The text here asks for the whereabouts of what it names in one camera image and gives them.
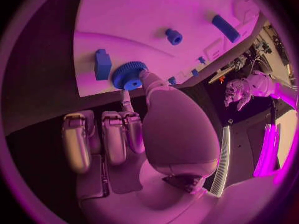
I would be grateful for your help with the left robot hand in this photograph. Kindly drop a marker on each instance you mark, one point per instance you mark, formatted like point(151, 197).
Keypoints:
point(238, 91)

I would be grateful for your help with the small blue peg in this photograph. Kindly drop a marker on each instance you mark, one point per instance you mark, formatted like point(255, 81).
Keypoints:
point(172, 80)
point(201, 60)
point(195, 72)

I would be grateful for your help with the blue long cylinder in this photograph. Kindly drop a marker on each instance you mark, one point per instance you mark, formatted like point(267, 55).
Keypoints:
point(226, 29)

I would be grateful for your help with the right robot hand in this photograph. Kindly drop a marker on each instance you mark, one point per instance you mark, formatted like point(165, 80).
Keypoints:
point(177, 134)

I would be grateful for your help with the white task board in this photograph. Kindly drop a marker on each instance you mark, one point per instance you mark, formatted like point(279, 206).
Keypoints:
point(140, 18)

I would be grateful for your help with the blue block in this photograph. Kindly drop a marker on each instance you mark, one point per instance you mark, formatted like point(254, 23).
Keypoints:
point(102, 65)

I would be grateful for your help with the blue gear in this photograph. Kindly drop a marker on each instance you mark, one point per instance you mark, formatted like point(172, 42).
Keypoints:
point(125, 74)

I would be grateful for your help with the glowing light bar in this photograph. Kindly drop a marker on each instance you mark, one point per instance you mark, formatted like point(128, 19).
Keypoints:
point(267, 151)

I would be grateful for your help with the blue short plug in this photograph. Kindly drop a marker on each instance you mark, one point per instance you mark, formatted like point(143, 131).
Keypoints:
point(174, 36)

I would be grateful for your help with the cluttered workshop desk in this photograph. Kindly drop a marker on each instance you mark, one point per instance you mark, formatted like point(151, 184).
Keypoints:
point(261, 52)

